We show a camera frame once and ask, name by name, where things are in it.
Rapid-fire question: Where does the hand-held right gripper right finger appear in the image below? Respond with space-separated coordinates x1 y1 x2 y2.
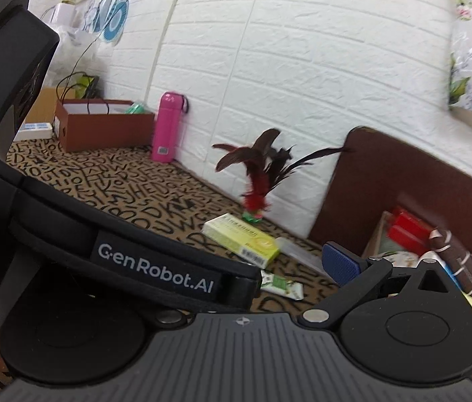
297 241 463 328

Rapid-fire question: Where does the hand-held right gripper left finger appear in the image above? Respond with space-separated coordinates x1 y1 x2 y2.
154 308 190 329

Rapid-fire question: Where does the clear plastic case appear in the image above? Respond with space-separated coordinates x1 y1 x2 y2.
276 237 333 279

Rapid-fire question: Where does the white green cream tube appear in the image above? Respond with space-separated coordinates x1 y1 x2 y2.
259 270 304 301

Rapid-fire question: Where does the yellow white medicine box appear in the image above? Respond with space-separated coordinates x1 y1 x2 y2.
201 213 281 269

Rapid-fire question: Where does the white floral packet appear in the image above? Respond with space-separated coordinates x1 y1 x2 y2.
376 251 420 267

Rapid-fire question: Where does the letter printed brown cloth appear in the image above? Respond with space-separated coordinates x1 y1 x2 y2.
0 140 345 402

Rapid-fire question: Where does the red box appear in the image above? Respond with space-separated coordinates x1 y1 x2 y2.
389 205 434 237
387 226 430 257

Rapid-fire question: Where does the white blue small box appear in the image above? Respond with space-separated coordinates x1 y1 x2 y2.
12 122 55 142

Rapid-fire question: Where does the dark brown wooden board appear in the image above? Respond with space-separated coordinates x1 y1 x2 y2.
309 126 472 277

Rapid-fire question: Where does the brown open box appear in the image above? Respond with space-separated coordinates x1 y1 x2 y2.
55 99 156 153

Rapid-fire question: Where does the plain cardboard carton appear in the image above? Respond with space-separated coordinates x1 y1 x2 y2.
22 88 60 135

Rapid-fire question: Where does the red feather shuttlecock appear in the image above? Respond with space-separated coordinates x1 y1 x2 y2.
212 129 351 223

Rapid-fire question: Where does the green bag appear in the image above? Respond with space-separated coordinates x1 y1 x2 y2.
66 73 101 102

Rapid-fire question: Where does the pink thermos bottle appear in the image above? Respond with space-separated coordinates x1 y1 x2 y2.
151 91 189 163

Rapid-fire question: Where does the white pot with plant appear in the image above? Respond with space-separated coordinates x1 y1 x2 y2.
50 0 91 26

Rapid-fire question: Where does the black cord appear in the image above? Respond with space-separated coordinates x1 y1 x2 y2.
55 71 112 116

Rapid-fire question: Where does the blue white wall decoration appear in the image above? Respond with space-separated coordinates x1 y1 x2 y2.
81 0 133 45

